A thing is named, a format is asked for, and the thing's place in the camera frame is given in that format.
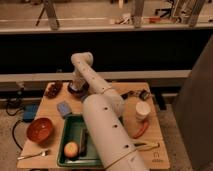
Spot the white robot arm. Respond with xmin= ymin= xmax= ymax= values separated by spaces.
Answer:
xmin=71 ymin=52 xmax=150 ymax=171

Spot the red orange bowl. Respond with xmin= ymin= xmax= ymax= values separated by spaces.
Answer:
xmin=26 ymin=118 xmax=54 ymax=144

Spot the small black object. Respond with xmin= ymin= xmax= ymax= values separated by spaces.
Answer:
xmin=121 ymin=92 xmax=130 ymax=100

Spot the small dark gadget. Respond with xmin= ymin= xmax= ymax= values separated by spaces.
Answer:
xmin=139 ymin=89 xmax=150 ymax=101

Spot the white paper cup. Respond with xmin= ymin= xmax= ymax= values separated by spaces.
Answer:
xmin=135 ymin=101 xmax=151 ymax=121

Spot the blue sponge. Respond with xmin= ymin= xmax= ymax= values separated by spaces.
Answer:
xmin=57 ymin=101 xmax=72 ymax=118

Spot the green plastic tray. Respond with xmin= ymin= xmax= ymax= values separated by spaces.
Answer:
xmin=57 ymin=115 xmax=102 ymax=169

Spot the bunch of dark grapes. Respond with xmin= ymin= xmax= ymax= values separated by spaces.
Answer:
xmin=45 ymin=81 xmax=63 ymax=99

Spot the yellow red apple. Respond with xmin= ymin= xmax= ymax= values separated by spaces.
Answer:
xmin=64 ymin=141 xmax=78 ymax=158

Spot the blue box on floor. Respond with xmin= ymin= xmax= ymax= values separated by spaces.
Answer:
xmin=23 ymin=104 xmax=38 ymax=122

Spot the grey panel at right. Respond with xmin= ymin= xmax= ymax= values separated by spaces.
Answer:
xmin=173 ymin=34 xmax=213 ymax=171

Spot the silver fork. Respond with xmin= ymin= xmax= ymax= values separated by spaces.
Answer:
xmin=17 ymin=150 xmax=50 ymax=160

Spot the black cable on floor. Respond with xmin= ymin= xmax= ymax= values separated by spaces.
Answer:
xmin=4 ymin=89 xmax=28 ymax=151

